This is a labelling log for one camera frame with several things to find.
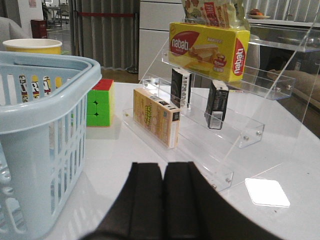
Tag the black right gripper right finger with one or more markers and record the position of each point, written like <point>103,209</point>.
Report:
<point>194,210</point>

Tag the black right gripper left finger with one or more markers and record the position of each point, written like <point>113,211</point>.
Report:
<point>137,212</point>

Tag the black tissue pack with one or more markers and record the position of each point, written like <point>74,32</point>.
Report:
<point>216,104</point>

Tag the light blue plastic basket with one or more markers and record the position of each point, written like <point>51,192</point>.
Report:
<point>43,105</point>

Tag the clear acrylic display shelf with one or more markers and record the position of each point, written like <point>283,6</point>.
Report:
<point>265,125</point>

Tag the beige snack box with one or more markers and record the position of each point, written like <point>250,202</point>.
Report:
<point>159,117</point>

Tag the colourful puzzle cube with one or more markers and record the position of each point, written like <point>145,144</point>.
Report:
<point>101,104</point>

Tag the black small box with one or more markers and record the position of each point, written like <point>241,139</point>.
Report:
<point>180,89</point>

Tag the yellow nabati wafer box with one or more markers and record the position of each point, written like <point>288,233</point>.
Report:
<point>216,52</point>

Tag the white cabinet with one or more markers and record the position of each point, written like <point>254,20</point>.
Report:
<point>154,21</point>

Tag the snack bag on top shelf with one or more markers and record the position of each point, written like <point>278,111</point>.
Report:
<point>227,14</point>

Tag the yellow popcorn paper cup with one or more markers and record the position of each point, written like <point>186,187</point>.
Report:
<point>35,46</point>

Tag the plate with fruit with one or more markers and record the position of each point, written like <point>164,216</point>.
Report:
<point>257,14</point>

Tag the red box in background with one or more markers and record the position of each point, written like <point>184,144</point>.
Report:
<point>39,28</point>

